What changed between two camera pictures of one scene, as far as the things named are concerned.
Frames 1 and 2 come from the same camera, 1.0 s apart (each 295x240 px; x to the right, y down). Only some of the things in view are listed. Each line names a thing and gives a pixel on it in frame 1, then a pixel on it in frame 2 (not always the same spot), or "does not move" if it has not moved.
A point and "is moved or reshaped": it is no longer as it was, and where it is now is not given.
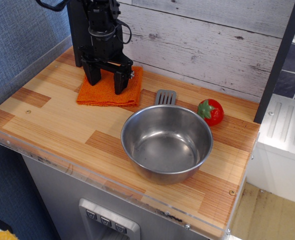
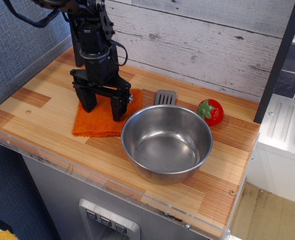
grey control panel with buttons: x=102 y=224 does not move
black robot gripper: x=106 y=48 -> x=103 y=76
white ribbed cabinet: x=279 y=164 does not move
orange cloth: x=103 y=92 is moved or reshaped
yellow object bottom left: x=5 y=235 does not move
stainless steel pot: x=167 y=144 does not move
